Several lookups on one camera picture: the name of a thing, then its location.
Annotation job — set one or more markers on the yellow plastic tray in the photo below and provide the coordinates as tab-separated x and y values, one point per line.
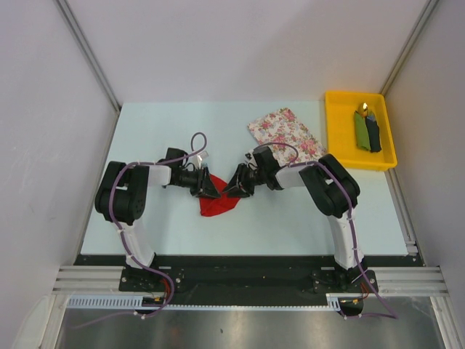
340	110

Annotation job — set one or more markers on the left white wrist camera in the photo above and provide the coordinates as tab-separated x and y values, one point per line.
201	158

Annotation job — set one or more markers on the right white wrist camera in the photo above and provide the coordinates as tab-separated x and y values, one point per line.
250	157

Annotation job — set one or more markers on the red paper napkin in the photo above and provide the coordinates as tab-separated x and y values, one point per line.
210	207

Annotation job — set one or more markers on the aluminium frame post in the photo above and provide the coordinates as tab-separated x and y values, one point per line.
408	47
82	42

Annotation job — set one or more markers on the left aluminium frame post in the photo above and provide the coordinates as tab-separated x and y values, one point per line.
82	42

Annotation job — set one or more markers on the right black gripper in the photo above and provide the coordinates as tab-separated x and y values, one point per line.
240	175

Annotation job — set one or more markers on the floral cloth mat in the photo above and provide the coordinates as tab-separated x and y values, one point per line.
291	139

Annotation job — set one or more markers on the silver fork in black napkin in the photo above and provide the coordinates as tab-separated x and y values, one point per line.
371	116

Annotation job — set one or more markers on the green rolled napkin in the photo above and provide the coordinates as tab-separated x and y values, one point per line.
361	133

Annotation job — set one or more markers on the right aluminium frame post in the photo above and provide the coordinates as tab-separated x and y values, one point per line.
408	47

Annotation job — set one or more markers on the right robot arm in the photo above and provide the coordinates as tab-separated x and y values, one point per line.
333	190

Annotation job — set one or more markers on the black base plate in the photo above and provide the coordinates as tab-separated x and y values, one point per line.
246	281

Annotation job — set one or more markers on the black rolled napkin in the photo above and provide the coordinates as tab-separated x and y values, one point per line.
373	135

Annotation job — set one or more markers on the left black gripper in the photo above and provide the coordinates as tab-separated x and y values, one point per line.
211	191

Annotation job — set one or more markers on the right aluminium frame rail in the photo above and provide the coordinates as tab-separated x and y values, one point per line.
411	282

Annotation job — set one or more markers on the white cable duct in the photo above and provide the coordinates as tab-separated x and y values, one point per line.
113	302

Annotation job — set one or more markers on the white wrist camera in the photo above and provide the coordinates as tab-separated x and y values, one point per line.
201	158
250	157

